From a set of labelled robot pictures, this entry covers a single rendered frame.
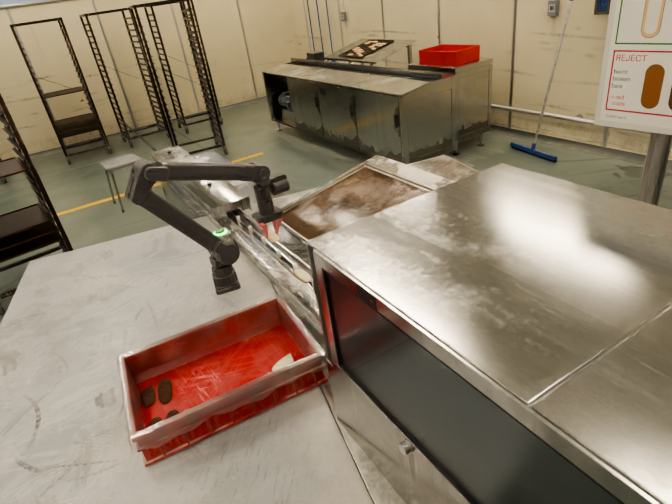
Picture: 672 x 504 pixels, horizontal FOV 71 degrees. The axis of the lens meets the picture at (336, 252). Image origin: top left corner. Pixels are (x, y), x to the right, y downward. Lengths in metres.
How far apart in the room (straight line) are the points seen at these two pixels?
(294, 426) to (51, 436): 0.62
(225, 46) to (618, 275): 8.55
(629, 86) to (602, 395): 1.03
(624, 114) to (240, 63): 8.06
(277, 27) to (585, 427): 9.10
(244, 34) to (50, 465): 8.31
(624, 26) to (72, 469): 1.69
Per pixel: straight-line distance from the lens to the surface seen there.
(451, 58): 5.04
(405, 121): 4.37
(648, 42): 1.46
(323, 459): 1.12
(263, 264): 1.74
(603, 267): 0.79
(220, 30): 9.01
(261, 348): 1.42
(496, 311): 0.67
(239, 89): 9.14
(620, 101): 1.50
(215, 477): 1.17
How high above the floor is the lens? 1.71
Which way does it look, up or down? 29 degrees down
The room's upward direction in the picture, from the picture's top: 9 degrees counter-clockwise
